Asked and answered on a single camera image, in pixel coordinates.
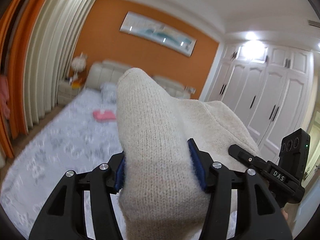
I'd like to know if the cream knit sweater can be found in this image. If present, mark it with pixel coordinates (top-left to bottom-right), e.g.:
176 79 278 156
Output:
117 68 260 239

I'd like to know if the person's right hand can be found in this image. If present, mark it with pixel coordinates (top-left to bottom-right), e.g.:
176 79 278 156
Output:
280 203 290 223

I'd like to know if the white panelled wardrobe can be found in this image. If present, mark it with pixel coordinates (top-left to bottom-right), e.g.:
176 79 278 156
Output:
208 40 314 163

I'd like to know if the blue butterfly bedspread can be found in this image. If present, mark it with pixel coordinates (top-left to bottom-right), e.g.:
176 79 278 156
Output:
0 88 238 240

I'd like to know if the pink folded garment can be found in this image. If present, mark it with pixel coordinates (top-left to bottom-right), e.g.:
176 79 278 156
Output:
92 110 116 122

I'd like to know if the white bedside table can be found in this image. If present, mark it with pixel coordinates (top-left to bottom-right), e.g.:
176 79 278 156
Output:
57 80 84 106

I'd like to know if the orange box on nightstand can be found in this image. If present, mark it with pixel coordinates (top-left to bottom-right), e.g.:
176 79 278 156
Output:
71 78 84 89

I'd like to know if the pink hanging garment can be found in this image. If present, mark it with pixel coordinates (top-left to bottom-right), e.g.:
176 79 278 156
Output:
0 75 10 120

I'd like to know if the blue butterfly pillow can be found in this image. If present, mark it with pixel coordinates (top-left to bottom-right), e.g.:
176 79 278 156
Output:
100 82 117 104

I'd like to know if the beige leather headboard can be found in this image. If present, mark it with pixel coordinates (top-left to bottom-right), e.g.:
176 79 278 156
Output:
85 60 192 100

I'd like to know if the white feather table lamp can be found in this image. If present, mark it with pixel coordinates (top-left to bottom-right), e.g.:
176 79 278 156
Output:
71 53 87 81

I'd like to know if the cream pleated curtain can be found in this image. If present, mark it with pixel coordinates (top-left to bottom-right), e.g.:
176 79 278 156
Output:
23 0 95 129

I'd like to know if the orange curtain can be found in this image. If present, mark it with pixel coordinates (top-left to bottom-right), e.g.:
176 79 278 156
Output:
1 0 46 158

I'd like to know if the black camera box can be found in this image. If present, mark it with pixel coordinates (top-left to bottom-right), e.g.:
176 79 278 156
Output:
278 128 310 183

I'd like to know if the framed landscape wall painting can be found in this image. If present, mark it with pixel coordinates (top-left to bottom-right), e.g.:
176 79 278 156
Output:
119 11 196 57

